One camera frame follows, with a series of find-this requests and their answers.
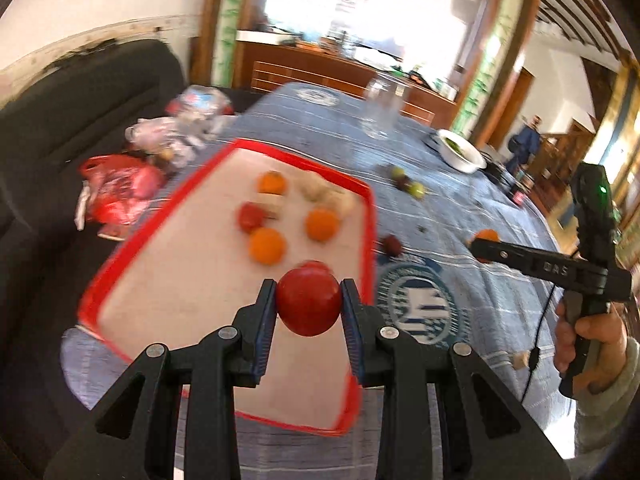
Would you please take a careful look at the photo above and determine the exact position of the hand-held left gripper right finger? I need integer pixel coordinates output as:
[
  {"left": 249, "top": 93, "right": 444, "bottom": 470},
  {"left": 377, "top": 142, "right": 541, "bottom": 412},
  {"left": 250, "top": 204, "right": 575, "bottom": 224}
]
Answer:
[{"left": 341, "top": 279, "right": 571, "bottom": 480}]

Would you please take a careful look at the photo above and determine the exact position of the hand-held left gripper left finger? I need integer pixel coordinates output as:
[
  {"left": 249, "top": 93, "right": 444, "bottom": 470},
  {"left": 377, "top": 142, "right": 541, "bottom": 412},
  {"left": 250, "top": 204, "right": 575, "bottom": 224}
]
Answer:
[{"left": 45, "top": 279, "right": 279, "bottom": 480}]

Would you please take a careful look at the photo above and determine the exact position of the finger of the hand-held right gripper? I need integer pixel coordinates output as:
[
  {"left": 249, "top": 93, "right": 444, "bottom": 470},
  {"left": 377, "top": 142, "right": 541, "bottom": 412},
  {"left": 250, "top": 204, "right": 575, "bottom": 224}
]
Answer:
[{"left": 470, "top": 237, "right": 532, "bottom": 273}]

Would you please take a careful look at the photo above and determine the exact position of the red tomato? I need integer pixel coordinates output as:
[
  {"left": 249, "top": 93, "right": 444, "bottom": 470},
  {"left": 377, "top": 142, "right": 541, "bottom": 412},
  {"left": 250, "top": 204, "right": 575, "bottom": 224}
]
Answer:
[
  {"left": 276, "top": 261, "right": 343, "bottom": 337},
  {"left": 236, "top": 201, "right": 268, "bottom": 233}
]

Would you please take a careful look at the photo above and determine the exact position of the large orange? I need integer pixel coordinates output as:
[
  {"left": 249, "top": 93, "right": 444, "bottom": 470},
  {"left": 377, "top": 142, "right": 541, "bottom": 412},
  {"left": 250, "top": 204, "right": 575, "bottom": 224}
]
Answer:
[{"left": 248, "top": 227, "right": 287, "bottom": 265}]

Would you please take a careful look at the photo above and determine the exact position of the small orange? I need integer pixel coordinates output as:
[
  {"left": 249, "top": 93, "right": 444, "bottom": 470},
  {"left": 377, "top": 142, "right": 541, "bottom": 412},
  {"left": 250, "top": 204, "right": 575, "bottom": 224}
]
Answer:
[
  {"left": 257, "top": 171, "right": 288, "bottom": 196},
  {"left": 305, "top": 208, "right": 340, "bottom": 242}
]

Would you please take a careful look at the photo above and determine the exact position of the red rimmed white tray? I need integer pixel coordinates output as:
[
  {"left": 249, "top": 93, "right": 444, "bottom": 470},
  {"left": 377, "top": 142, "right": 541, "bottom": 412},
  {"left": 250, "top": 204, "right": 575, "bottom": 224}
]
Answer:
[{"left": 77, "top": 139, "right": 377, "bottom": 436}]

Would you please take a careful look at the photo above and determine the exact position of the small beige loofah piece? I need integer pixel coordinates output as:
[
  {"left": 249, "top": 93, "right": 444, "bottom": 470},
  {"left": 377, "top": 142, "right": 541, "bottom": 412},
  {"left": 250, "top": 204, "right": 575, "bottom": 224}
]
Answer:
[{"left": 327, "top": 191, "right": 358, "bottom": 217}]

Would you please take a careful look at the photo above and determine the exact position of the person's right forearm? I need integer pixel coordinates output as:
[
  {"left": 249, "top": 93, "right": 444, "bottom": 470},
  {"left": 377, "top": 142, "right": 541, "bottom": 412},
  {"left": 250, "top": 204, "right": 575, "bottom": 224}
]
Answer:
[{"left": 572, "top": 337, "right": 640, "bottom": 461}]

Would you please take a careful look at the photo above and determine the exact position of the person's right hand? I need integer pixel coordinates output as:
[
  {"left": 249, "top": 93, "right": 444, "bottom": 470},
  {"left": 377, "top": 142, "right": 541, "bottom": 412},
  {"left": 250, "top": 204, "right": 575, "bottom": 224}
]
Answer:
[{"left": 554, "top": 302, "right": 630, "bottom": 394}]

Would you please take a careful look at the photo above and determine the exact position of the blue plaid tablecloth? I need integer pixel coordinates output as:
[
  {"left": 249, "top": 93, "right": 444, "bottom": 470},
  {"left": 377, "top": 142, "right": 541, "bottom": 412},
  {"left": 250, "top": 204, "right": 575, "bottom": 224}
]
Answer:
[{"left": 60, "top": 80, "right": 581, "bottom": 480}]

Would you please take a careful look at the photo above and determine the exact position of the white bowl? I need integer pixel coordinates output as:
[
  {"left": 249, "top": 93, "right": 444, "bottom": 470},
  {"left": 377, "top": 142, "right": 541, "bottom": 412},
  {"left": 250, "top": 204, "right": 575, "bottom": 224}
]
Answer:
[{"left": 437, "top": 129, "right": 487, "bottom": 175}]

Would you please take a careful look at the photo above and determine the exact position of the wooden staircase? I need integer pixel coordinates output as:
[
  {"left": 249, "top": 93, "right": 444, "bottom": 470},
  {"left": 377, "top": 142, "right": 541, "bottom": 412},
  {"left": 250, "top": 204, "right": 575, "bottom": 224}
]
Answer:
[{"left": 530, "top": 117, "right": 603, "bottom": 216}]

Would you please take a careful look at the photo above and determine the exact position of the person in blue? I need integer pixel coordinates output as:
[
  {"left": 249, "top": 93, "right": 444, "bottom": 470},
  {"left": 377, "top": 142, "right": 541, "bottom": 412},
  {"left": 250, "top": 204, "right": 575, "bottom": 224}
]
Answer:
[{"left": 507, "top": 115, "right": 543, "bottom": 172}]

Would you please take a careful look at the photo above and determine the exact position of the brown wooden door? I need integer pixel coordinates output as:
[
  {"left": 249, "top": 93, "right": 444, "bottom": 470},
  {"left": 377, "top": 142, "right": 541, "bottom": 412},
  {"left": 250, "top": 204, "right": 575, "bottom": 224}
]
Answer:
[{"left": 505, "top": 66, "right": 536, "bottom": 133}]

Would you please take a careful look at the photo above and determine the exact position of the clear glass mug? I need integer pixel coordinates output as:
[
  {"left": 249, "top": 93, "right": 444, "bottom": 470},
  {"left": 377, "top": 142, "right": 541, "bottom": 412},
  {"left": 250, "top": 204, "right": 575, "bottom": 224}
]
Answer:
[{"left": 361, "top": 77, "right": 410, "bottom": 141}]

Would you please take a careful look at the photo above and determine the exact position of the red plastic bag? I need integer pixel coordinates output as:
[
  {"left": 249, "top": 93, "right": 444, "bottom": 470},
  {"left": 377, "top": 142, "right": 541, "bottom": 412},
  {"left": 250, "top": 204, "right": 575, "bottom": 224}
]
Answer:
[{"left": 75, "top": 154, "right": 167, "bottom": 240}]

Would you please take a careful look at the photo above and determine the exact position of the clear printed plastic bag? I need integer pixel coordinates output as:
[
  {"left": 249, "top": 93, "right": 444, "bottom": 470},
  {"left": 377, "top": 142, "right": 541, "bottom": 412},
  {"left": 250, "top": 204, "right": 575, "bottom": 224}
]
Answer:
[{"left": 167, "top": 85, "right": 236, "bottom": 122}]

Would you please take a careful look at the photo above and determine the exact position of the wooden cabinet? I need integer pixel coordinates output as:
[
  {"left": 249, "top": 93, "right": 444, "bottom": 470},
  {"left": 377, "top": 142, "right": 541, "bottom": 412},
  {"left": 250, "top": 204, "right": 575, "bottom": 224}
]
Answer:
[{"left": 235, "top": 42, "right": 458, "bottom": 126}]

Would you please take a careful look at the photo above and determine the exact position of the black sofa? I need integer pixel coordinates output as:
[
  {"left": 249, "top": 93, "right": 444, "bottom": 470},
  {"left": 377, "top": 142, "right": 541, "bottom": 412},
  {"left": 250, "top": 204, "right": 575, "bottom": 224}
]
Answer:
[{"left": 0, "top": 39, "right": 188, "bottom": 461}]

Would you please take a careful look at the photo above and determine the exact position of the black cable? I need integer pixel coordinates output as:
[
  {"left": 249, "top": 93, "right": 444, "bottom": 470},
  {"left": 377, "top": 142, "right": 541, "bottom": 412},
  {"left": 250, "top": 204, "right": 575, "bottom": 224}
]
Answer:
[{"left": 520, "top": 280, "right": 562, "bottom": 406}]

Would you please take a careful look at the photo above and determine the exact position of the bamboo wall decal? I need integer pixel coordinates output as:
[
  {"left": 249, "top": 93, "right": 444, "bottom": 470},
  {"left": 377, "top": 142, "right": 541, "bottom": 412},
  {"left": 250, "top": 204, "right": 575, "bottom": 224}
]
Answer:
[{"left": 452, "top": 0, "right": 531, "bottom": 136}]

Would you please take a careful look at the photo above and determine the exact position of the wooden archway frame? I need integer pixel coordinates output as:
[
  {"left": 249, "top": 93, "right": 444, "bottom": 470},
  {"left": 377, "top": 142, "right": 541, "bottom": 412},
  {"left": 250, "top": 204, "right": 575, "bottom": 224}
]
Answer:
[{"left": 192, "top": 0, "right": 546, "bottom": 146}]

